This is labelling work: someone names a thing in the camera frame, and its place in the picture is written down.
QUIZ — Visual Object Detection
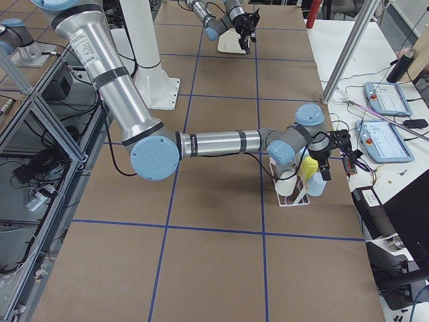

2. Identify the black handheld remote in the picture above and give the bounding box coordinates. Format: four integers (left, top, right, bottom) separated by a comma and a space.
403, 119, 428, 129

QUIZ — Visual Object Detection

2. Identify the near teach pendant tablet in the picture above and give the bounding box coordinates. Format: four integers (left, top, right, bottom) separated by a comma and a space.
356, 120, 414, 164

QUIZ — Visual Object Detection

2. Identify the black labelled box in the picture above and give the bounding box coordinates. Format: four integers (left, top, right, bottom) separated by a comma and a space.
351, 186, 396, 239

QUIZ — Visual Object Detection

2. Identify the cream plastic tray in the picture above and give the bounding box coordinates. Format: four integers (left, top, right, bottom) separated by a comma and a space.
217, 28, 247, 55

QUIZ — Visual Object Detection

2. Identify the red cylinder bottle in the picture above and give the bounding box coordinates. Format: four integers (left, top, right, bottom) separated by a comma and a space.
306, 0, 322, 29

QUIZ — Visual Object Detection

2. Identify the far teach pendant tablet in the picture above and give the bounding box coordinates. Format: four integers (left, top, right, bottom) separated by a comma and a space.
364, 82, 412, 117

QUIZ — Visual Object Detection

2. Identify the black water bottle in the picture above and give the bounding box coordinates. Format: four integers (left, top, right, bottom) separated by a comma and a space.
386, 48, 417, 83

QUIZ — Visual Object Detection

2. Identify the white wire cup rack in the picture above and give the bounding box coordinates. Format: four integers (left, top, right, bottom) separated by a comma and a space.
269, 158, 310, 207

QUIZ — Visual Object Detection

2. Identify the pale green cup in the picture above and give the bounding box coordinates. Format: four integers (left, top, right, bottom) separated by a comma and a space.
275, 171, 297, 197

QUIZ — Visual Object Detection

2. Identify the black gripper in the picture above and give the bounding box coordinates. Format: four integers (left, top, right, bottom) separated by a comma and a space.
310, 149, 332, 181
233, 9, 260, 54

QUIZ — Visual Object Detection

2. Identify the black computer monitor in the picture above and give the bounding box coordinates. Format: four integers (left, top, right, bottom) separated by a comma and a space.
384, 172, 429, 268

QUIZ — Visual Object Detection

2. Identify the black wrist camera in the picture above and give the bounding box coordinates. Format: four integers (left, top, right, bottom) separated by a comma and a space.
326, 129, 353, 156

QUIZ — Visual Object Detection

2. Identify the aluminium frame post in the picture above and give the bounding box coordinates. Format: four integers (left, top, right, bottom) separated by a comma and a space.
321, 0, 379, 105

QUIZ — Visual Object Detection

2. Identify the yellow plastic cup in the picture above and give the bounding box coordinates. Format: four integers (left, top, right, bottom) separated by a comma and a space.
301, 156, 318, 180

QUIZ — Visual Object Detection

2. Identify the teach pendant tablet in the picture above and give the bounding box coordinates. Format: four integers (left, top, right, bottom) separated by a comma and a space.
356, 120, 414, 164
364, 82, 412, 117

